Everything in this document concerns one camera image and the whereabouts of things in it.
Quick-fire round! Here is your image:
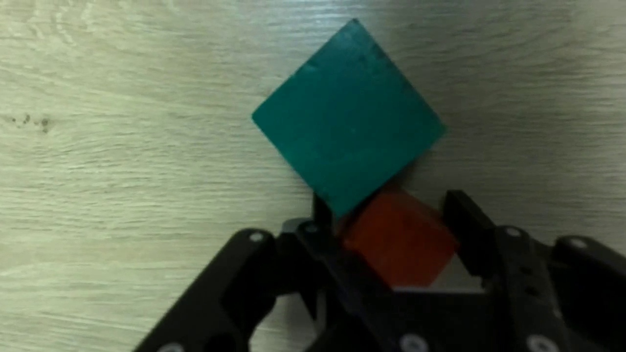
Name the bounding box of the orange wooden block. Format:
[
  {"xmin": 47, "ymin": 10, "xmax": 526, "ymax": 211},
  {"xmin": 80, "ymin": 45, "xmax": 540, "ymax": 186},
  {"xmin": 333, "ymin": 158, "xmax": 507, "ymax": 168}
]
[{"xmin": 341, "ymin": 188, "xmax": 462, "ymax": 291}]

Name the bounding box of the green wooden block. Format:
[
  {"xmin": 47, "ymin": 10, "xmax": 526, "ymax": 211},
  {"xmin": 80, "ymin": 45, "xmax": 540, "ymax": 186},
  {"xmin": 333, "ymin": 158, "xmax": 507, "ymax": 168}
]
[{"xmin": 251, "ymin": 16, "xmax": 450, "ymax": 219}]

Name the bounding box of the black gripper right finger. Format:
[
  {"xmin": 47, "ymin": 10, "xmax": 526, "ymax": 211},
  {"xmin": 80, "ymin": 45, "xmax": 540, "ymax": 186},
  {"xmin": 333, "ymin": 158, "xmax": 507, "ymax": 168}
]
[{"xmin": 442, "ymin": 188, "xmax": 626, "ymax": 352}]

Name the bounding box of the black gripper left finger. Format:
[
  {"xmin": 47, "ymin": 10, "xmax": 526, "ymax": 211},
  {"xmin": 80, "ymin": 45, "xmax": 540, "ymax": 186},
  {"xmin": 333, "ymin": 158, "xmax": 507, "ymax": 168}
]
[{"xmin": 131, "ymin": 194, "xmax": 393, "ymax": 352}]

